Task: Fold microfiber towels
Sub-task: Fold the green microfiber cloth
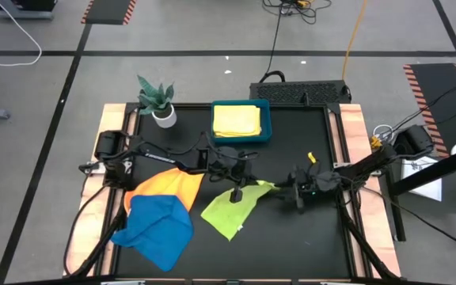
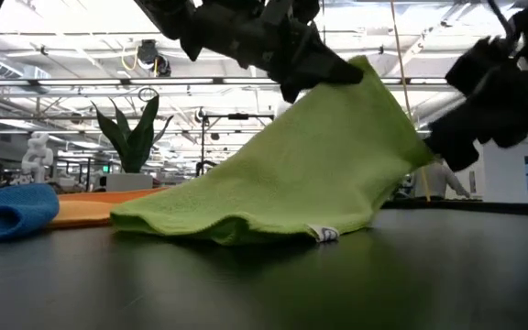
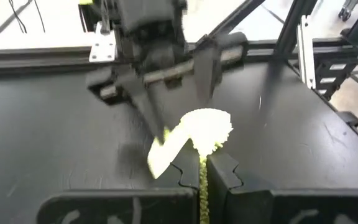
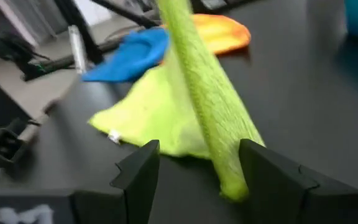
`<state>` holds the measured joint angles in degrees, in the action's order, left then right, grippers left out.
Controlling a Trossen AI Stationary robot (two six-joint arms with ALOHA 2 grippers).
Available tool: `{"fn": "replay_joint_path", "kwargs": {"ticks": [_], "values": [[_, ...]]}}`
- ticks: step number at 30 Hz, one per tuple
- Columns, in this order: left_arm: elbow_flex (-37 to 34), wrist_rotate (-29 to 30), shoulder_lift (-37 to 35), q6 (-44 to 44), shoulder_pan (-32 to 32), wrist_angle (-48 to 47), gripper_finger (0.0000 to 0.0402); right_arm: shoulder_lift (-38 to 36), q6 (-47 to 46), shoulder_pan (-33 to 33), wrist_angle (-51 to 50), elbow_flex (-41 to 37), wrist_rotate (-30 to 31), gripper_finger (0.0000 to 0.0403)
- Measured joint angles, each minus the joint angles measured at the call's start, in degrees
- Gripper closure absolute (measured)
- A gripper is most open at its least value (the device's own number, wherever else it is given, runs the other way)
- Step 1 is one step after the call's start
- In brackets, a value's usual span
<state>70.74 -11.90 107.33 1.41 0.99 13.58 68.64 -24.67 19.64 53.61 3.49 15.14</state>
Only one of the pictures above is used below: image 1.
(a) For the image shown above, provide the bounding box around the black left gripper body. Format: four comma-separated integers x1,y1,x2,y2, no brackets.
207,145,259,203

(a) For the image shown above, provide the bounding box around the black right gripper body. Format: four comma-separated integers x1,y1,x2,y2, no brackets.
289,165,342,215

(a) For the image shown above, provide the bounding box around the green microfiber towel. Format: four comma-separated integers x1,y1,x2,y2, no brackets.
200,180,281,241

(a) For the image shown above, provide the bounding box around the yellow microfiber towel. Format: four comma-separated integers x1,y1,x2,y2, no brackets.
212,104,262,139

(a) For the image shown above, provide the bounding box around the orange microfiber towel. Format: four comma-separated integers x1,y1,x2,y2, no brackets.
123,167,205,217

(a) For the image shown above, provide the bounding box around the blue microfiber towel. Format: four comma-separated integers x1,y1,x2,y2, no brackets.
110,194,195,273

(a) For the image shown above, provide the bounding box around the blue plastic bin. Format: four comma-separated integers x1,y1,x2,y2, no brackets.
211,99,273,144

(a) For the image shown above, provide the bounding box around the green plant in white pot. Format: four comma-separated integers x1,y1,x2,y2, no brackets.
136,75,177,130

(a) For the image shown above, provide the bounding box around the light wooden board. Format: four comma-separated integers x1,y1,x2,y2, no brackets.
330,103,402,278
62,103,136,277

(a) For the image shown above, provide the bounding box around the black perforated computer case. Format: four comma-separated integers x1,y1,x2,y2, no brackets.
249,80,352,106

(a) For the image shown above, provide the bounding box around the white paper sheet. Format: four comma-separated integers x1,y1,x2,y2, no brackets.
401,154,443,203

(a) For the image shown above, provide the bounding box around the black metal beam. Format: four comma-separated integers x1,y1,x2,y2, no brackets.
386,142,456,197

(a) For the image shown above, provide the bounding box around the dark side stand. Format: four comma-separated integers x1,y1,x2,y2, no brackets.
384,158,456,243

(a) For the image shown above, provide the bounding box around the black hazard-striped floor mat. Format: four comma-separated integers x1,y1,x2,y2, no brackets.
80,0,138,26
403,63,456,159

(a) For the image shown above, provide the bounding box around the white coiled cable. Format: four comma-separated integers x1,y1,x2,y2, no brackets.
372,124,396,140

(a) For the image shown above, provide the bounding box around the black metal table frame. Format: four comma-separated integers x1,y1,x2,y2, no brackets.
93,101,371,285

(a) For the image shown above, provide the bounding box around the black floor cable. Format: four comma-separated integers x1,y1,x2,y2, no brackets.
258,0,288,84

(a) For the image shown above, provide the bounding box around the yellow floor cable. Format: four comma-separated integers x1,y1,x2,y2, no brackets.
341,0,370,82

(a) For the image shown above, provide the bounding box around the tangled black cable bundle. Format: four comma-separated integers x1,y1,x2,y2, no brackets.
262,0,332,25

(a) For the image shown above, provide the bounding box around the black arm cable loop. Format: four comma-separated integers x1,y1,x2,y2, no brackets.
63,184,112,276

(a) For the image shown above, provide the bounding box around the white floor cable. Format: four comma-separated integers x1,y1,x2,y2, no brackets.
0,0,43,67

